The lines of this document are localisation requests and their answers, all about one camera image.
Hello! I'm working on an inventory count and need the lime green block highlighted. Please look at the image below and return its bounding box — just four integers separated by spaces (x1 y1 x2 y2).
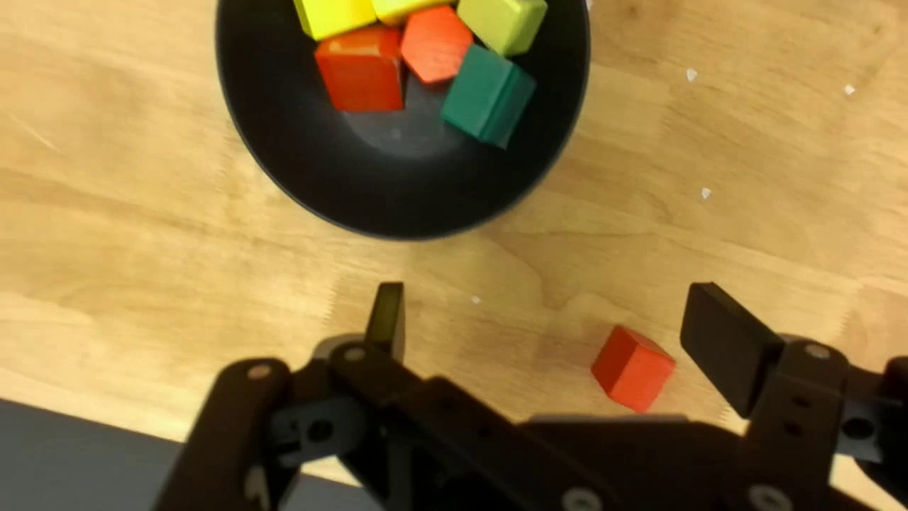
456 0 549 57

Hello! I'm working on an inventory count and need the teal green block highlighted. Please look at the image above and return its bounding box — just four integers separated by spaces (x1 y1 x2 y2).
444 46 537 146

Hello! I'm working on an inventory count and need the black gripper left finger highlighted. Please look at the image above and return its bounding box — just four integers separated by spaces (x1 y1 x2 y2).
367 281 407 359

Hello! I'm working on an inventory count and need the yellow cube block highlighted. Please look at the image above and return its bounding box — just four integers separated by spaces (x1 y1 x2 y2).
373 0 452 26

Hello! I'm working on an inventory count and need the red hexagonal block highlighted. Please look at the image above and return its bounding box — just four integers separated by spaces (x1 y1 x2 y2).
400 5 475 85

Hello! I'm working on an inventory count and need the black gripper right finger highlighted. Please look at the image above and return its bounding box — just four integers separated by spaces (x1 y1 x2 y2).
681 283 784 416

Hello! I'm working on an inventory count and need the dark red block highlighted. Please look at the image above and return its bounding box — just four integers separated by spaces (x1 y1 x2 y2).
316 26 404 112

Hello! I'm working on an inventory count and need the large yellow block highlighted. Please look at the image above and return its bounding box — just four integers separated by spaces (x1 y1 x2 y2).
293 0 374 40

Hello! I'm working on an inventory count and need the black bowl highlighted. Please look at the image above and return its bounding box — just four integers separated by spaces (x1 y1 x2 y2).
215 0 591 240

